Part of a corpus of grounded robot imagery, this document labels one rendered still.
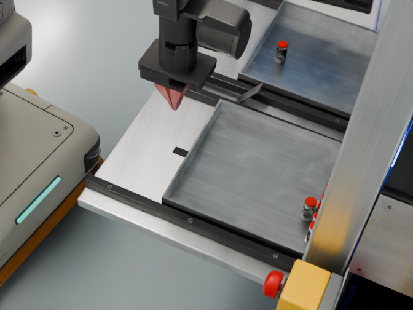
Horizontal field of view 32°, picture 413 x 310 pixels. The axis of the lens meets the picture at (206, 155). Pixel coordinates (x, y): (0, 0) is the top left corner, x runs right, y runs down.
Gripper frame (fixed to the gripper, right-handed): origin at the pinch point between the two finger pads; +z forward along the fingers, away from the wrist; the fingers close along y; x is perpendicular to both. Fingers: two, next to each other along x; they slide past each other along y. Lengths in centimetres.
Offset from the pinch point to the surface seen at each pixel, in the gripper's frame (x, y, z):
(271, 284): -18.8, 24.1, 8.0
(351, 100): 35.4, 23.0, 20.7
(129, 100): 89, -58, 107
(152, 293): 23, -16, 108
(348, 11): 72, 13, 28
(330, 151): 20.1, 23.3, 20.3
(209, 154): 9.3, 3.0, 20.4
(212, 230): -7.1, 10.7, 18.8
